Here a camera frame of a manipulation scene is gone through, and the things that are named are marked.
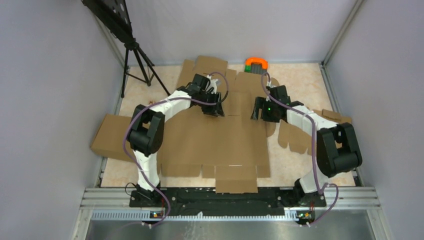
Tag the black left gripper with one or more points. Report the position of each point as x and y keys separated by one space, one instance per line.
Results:
x=214 y=110

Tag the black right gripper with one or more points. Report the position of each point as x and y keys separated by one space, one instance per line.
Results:
x=261 y=102

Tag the large cardboard box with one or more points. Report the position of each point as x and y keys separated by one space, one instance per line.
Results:
x=231 y=149

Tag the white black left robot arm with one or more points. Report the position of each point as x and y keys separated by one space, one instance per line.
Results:
x=145 y=132

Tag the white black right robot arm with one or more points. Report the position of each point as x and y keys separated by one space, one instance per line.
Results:
x=334 y=146

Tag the folded brown cardboard box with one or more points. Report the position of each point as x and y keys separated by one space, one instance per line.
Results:
x=108 y=140

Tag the flat cardboard blank underneath left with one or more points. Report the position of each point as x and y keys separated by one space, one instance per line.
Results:
x=203 y=65

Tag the orange green grey toy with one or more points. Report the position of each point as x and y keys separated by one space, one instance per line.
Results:
x=255 y=65

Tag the flat cardboard blank at right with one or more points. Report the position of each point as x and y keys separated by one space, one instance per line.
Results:
x=298 y=141

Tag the black tripod stand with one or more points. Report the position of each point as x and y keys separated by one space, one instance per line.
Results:
x=114 y=14

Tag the aluminium frame rail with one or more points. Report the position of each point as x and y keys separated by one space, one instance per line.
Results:
x=105 y=214

